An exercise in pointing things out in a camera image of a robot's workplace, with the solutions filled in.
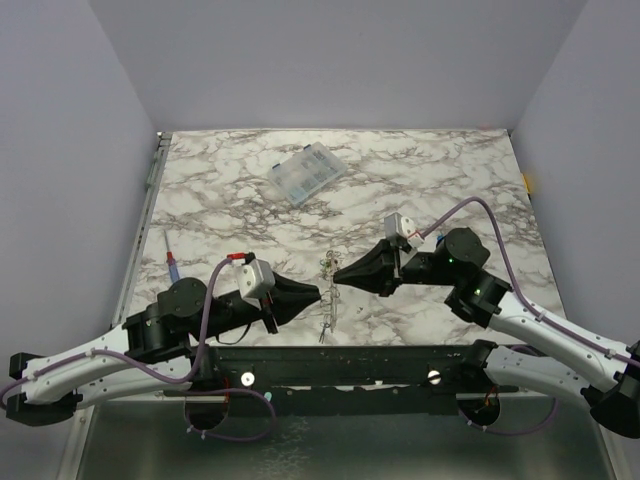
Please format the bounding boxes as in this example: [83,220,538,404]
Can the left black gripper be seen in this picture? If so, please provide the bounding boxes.
[193,270,323,343]

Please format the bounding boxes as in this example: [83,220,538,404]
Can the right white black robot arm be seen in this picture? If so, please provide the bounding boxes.
[333,228,639,439]

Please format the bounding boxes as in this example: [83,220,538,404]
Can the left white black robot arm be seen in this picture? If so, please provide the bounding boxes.
[1,275,321,427]

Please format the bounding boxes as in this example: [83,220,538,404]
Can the clear plastic organizer box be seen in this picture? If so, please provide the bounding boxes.
[267,142,347,206]

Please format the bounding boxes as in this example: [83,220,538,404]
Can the red blue screwdriver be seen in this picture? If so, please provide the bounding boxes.
[163,230,180,284]

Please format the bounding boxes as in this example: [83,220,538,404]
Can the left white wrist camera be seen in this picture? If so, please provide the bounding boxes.
[234,259,276,301]

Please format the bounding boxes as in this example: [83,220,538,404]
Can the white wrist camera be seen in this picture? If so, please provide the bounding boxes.
[234,259,276,301]
[384,212,424,252]

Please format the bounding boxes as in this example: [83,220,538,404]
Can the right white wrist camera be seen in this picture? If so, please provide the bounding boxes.
[384,212,424,252]

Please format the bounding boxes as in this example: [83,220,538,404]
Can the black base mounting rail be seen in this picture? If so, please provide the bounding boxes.
[184,341,495,419]

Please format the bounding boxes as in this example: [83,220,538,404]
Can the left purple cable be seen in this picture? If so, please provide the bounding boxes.
[0,253,279,441]

